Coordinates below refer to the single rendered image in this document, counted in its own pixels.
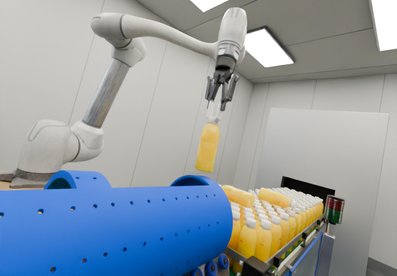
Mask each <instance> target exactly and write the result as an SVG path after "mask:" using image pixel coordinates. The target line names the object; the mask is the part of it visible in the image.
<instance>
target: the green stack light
mask: <svg viewBox="0 0 397 276"><path fill-rule="evenodd" d="M342 217H343V212H341V211H338V210H334V209H331V208H329V207H326V206H325V210H324V217H323V218H325V219H326V220H329V221H331V222H334V223H338V224H341V222H342Z"/></svg>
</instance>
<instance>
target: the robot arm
mask: <svg viewBox="0 0 397 276"><path fill-rule="evenodd" d="M90 26H91V29H92V30H93V32H94V33H95V34H96V35H98V36H99V37H100V38H104V39H105V40H106V41H107V42H109V43H110V44H111V45H112V49H111V57H112V58H111V60H110V62H109V64H108V67H107V69H106V71H105V73H104V75H103V77H102V79H101V81H100V83H99V85H98V87H97V89H96V91H95V94H94V96H93V98H92V100H91V102H90V104H89V107H88V109H87V111H86V113H85V115H84V117H83V119H82V120H81V121H78V122H76V123H74V125H73V126H72V127H71V128H69V126H68V125H66V124H65V123H64V122H62V121H56V120H51V119H42V120H40V121H38V122H36V123H35V124H34V125H33V126H32V127H31V128H30V130H29V131H28V133H27V135H26V136H25V139H24V142H23V144H22V148H21V152H20V155H19V160H18V167H17V169H16V170H13V171H8V172H1V173H0V180H6V181H11V183H10V185H9V188H10V189H20V188H38V187H45V185H46V184H47V182H48V181H49V179H50V178H51V177H52V176H53V175H54V174H55V173H56V172H58V171H60V170H61V167H62V165H64V164H66V163H76V162H82V161H88V160H91V159H94V158H96V157H97V156H98V155H100V153H101V152H102V151H103V148H104V140H103V135H104V131H103V128H102V125H103V123H104V121H105V119H106V117H107V114H108V112H109V110H110V108H111V106H112V104H113V102H114V100H115V98H116V95H117V94H118V92H119V89H120V88H121V85H122V83H123V81H124V79H125V77H126V75H127V72H128V70H129V68H130V67H133V66H134V65H136V64H137V62H139V61H141V60H143V59H144V58H145V56H146V54H147V48H146V45H145V43H144V41H143V39H142V38H141V37H156V38H160V39H162V40H165V41H168V42H171V43H173V44H176V45H178V46H180V47H184V48H186V49H188V50H191V51H193V52H196V53H199V54H202V55H205V56H210V57H213V58H215V59H216V65H215V72H214V74H213V75H212V76H208V77H207V88H206V94H205V99H206V100H208V104H207V109H208V110H207V115H206V118H207V119H208V118H209V116H212V115H213V110H214V106H215V102H214V100H215V97H216V95H217V91H218V89H219V87H220V86H221V84H222V99H221V100H220V101H219V105H218V109H217V115H216V119H217V120H219V121H221V120H222V115H223V111H225V108H226V103H227V102H231V101H232V98H233V94H234V91H235V87H236V83H237V81H238V80H239V77H238V76H237V75H236V74H233V71H234V69H235V67H237V66H238V65H240V64H241V62H242V60H243V58H244V56H245V38H246V33H247V16H246V12H245V11H244V10H243V9H242V8H237V7H234V8H230V9H228V10H227V12H226V13H225V15H224V17H223V19H222V23H221V25H220V30H219V36H218V41H217V42H216V43H204V42H201V41H199V40H196V39H195V38H193V37H190V36H188V35H186V34H184V33H182V32H180V31H178V30H175V29H173V28H171V27H169V26H167V25H165V24H162V23H159V22H156V21H151V20H146V19H143V18H139V17H135V16H131V15H128V14H121V13H118V12H104V13H101V14H98V15H96V16H94V17H93V18H92V20H91V22H90ZM230 79H231V81H230V85H229V80H230ZM228 86H229V88H228Z"/></svg>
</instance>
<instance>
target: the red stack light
mask: <svg viewBox="0 0 397 276"><path fill-rule="evenodd" d="M344 205H345V202H341V201H338V200H334V199H331V198H329V197H327V200H326V207H329V208H331V209H334V210H338V211H341V212H343V211H344Z"/></svg>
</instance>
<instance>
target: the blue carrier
mask: <svg viewBox="0 0 397 276"><path fill-rule="evenodd" d="M94 207H95V208H94ZM71 209H73V210H71ZM38 212H41V214H40V213H38ZM0 216H2V217H0V276H182V275H184V274H186V273H188V272H190V271H191V270H193V269H195V268H197V267H199V266H201V265H203V264H205V263H207V262H209V261H211V260H212V259H215V258H217V257H218V256H219V255H220V254H221V253H222V252H223V251H224V250H225V249H226V247H227V245H228V243H229V241H230V238H231V235H232V229H233V215H232V208H231V205H230V202H229V199H228V198H227V196H226V193H225V192H224V190H223V189H222V188H221V187H220V186H219V185H218V184H217V183H216V182H215V181H214V180H212V179H211V178H208V177H206V176H195V175H186V176H182V177H179V178H178V179H176V180H175V181H174V182H173V183H172V184H171V185H170V186H167V187H118V188H112V187H111V185H110V183H109V182H108V180H107V179H106V177H105V176H104V175H103V174H101V173H99V172H97V171H74V170H60V171H58V172H56V173H55V174H54V175H53V176H52V177H51V178H50V179H49V181H48V182H47V184H46V185H45V187H44V189H43V190H0ZM104 253H105V256H103V255H104ZM83 259H84V262H82V260H83ZM52 267H54V269H53V271H51V272H50V270H51V269H52Z"/></svg>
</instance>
